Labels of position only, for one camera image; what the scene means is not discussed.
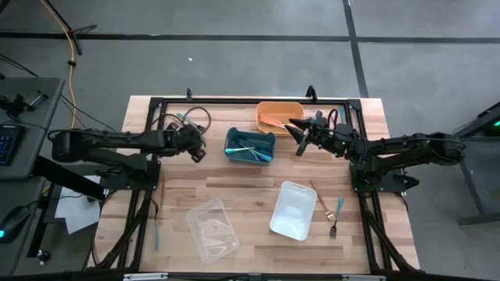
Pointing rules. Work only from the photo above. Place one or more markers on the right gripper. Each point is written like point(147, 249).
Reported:
point(332, 138)

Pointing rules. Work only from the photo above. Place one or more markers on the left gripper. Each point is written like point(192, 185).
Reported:
point(183, 136)

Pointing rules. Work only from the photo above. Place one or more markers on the teal plastic bin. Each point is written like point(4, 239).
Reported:
point(267, 137)

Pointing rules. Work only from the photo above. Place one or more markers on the pale teal metallic utensil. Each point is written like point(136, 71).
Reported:
point(238, 150)

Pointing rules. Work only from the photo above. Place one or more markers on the blue metallic utensil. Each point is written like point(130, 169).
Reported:
point(263, 157)

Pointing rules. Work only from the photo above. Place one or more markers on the teal iridescent fork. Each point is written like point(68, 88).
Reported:
point(250, 141)

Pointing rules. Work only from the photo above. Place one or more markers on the thin gold utensil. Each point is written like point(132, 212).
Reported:
point(162, 195)

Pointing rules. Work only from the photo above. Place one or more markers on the gold fork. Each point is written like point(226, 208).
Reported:
point(322, 201)

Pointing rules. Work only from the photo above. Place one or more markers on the clear plastic bin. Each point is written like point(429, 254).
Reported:
point(213, 234)

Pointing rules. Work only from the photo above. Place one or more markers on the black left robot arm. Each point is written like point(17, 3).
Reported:
point(117, 140)

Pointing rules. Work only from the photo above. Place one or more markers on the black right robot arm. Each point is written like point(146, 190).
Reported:
point(410, 146)

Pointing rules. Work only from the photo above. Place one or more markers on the orange plastic bin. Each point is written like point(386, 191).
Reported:
point(281, 109)

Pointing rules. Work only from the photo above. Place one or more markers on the black clamp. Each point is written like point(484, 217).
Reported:
point(189, 93)
point(311, 93)

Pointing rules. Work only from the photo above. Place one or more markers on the white plastic bin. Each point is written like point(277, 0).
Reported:
point(293, 212)

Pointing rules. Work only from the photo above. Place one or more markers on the black desk leg bar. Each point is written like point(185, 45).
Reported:
point(66, 177)

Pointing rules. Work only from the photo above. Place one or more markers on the grey desk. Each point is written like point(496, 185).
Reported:
point(15, 187)
point(39, 117)

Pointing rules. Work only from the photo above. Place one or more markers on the black tripod stand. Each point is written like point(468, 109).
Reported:
point(84, 28)

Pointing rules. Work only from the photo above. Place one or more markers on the black caster wheel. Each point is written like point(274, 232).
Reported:
point(43, 256)

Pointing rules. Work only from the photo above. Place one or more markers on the dark metal stand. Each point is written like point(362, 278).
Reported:
point(484, 119)

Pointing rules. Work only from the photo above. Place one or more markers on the black clamp device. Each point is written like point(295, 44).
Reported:
point(17, 103)

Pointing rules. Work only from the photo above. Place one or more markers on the black backlit keyboard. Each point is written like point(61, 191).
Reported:
point(8, 144)

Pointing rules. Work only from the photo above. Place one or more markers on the black computer mouse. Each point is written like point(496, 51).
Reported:
point(13, 222)

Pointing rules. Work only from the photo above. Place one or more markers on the black aluminium table frame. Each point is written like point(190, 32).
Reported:
point(234, 101)

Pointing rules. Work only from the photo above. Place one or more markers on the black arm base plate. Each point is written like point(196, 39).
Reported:
point(394, 185)
point(111, 183)

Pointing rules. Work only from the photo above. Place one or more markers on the silver metal bracket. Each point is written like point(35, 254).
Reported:
point(363, 278)
point(144, 277)

